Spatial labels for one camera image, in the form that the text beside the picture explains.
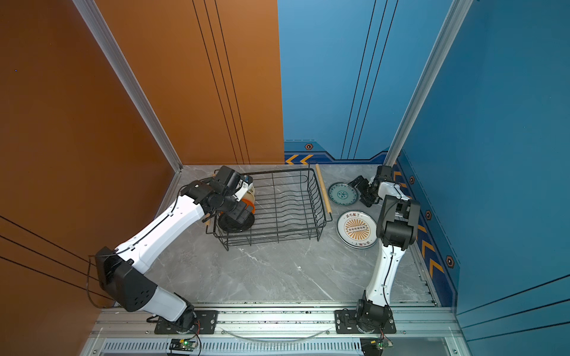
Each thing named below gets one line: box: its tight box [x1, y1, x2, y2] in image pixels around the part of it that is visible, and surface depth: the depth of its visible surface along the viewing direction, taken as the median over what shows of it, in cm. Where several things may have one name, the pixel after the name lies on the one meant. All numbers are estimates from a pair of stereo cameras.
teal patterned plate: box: [328, 181, 358, 207], surface depth 111 cm
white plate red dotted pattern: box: [336, 209, 379, 250], surface depth 95 cm
